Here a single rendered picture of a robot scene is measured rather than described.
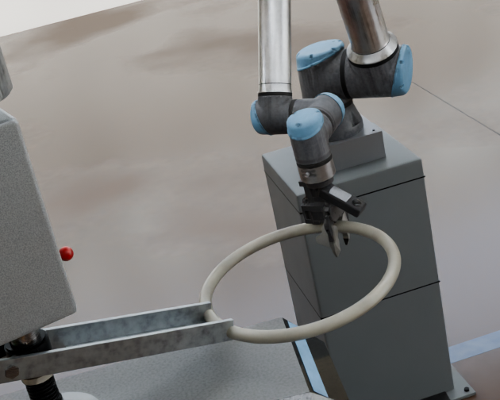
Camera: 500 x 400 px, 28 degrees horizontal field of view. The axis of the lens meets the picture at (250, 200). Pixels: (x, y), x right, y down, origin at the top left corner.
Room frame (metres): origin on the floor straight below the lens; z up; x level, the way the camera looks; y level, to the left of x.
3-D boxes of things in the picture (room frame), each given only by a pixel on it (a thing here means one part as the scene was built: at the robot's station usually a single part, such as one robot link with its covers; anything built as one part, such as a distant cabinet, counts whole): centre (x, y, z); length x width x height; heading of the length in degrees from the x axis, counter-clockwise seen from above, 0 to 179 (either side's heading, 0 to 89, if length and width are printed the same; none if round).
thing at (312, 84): (2.88, -0.31, 1.12); 0.17 x 0.15 x 0.18; 62
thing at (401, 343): (2.88, -0.30, 0.43); 0.50 x 0.50 x 0.85; 10
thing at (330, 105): (2.38, -0.22, 1.17); 0.12 x 0.12 x 0.09; 62
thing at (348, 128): (2.88, -0.30, 0.99); 0.19 x 0.19 x 0.10
